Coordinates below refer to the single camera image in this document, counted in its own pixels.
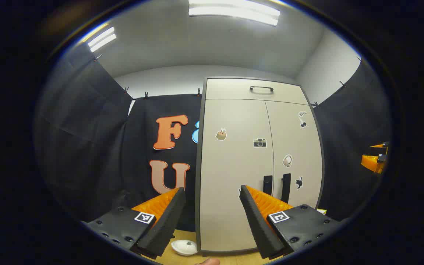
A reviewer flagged double-door shoe cabinet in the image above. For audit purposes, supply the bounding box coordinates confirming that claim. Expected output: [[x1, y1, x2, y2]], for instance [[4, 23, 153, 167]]
[[195, 77, 325, 256]]

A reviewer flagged shoe cabinet door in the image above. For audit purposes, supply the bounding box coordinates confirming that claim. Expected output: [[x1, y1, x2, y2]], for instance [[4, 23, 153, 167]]
[[265, 100, 323, 210], [199, 99, 274, 252]]

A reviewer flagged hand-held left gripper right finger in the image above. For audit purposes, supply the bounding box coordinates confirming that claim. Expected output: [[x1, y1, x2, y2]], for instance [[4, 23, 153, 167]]
[[240, 185, 345, 260]]

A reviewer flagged black right door handle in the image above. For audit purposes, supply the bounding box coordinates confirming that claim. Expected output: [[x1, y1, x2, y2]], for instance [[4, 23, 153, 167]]
[[281, 173, 292, 204]]

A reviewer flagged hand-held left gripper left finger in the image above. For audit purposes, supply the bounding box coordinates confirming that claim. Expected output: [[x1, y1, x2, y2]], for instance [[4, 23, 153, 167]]
[[81, 187, 187, 260]]

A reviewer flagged beige cabinet drawer front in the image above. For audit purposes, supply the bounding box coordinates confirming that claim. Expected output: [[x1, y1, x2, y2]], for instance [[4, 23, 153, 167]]
[[205, 78, 310, 105]]

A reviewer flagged white round object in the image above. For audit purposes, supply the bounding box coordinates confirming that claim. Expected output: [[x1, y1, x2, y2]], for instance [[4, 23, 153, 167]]
[[171, 239, 198, 256]]

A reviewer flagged black backdrop cloth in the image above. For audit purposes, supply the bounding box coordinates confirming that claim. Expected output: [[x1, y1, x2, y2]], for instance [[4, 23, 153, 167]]
[[35, 48, 393, 232]]

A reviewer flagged small ceiling light panel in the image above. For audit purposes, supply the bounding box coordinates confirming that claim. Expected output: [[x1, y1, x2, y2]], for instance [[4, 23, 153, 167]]
[[88, 26, 117, 53]]

